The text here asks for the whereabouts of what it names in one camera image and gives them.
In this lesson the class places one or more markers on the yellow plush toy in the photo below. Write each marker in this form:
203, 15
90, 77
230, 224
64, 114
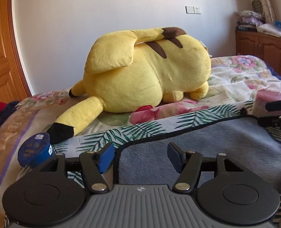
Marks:
142, 76

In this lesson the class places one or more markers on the floral blanket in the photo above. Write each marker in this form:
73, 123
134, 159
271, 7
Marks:
237, 80

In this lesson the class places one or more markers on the blue round tin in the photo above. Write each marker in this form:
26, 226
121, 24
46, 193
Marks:
34, 150

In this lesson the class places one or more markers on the white wall switch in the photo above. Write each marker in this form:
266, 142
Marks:
189, 9

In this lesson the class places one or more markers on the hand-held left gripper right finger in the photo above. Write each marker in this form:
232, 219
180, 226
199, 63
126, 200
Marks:
175, 158

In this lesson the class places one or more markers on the white wall socket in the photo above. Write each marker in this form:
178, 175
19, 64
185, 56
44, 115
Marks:
197, 9

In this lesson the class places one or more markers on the wooden door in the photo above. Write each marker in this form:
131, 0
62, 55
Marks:
0, 52

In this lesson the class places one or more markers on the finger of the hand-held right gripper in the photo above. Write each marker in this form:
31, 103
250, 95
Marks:
269, 121
277, 105

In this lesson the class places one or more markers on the woven fan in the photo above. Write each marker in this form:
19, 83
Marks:
257, 6

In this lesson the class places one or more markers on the dark books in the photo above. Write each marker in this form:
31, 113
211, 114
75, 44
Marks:
246, 28

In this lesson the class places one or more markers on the grey towel with leaf print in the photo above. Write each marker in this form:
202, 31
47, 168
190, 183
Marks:
202, 135

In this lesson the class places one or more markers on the dark blue cloth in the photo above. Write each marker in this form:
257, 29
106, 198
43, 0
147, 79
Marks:
5, 121

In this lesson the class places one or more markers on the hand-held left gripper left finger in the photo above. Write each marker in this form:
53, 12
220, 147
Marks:
106, 158

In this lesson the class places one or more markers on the wooden cabinet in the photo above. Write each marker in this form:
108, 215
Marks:
261, 45

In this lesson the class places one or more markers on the folded pale cloths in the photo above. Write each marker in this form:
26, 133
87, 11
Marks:
249, 16

